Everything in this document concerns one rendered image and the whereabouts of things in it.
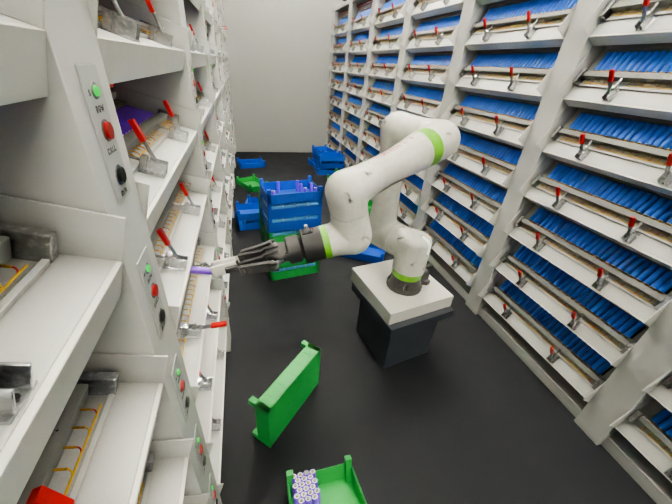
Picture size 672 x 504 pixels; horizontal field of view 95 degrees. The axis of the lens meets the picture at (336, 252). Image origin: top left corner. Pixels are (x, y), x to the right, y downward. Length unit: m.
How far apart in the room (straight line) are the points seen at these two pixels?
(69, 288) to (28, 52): 0.18
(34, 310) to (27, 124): 0.15
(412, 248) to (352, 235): 0.43
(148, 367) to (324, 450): 0.86
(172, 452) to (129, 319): 0.28
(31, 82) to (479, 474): 1.35
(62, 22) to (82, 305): 0.22
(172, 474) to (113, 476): 0.21
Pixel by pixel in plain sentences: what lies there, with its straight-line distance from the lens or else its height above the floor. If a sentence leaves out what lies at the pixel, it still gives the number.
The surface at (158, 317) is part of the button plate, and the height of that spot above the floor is 0.81.
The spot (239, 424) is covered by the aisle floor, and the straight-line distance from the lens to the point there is 1.30.
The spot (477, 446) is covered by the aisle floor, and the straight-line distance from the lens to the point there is 1.38.
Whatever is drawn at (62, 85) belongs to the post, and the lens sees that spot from 0.34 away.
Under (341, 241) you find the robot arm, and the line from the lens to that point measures 0.80.
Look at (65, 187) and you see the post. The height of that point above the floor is 1.00.
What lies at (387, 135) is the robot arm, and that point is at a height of 0.92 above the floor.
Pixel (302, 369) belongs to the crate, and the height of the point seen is 0.20.
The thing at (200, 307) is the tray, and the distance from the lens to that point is 0.90.
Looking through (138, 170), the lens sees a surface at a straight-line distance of 0.62.
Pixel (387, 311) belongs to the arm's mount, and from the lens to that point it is 1.21.
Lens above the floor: 1.11
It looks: 31 degrees down
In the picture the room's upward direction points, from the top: 5 degrees clockwise
